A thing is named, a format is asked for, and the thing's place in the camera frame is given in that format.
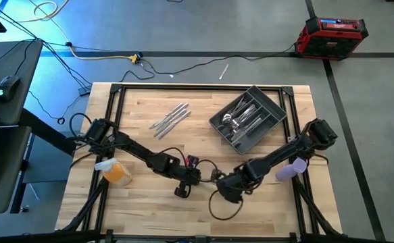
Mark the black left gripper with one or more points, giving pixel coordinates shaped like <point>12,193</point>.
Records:
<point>183,172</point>

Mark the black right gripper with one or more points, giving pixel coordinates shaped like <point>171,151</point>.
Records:
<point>235,180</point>

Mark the silver metal table knife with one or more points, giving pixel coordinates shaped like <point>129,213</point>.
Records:
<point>247,127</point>
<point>174,125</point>
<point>249,131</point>
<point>171,123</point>
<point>166,116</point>
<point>170,118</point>

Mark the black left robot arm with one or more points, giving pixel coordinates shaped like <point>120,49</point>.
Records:
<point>132,148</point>

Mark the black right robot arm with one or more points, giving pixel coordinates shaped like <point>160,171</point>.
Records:
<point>284,152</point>

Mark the purple plastic bottle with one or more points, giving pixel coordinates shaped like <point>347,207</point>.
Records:
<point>288,172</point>

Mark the grey plastic cutlery tray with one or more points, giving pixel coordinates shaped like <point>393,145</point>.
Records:
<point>274,113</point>

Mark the white stick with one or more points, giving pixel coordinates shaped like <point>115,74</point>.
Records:
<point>224,71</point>

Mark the grey power adapter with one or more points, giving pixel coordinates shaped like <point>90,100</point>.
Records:
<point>84,91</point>

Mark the red jobsite radio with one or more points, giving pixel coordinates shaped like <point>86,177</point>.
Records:
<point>332,38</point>

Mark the dark grey side desk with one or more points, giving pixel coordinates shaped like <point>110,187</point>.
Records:
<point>4,189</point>

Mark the black computer mouse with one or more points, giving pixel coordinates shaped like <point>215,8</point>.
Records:
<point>7,88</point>

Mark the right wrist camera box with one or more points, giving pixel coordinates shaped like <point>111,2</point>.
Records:
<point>235,197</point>

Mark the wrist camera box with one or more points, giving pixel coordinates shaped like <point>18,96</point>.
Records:
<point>235,197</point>
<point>183,190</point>

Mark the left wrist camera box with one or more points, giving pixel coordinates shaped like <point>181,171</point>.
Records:
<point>183,190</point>

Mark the black aluminium table frame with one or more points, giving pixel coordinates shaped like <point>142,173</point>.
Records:
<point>200,87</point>

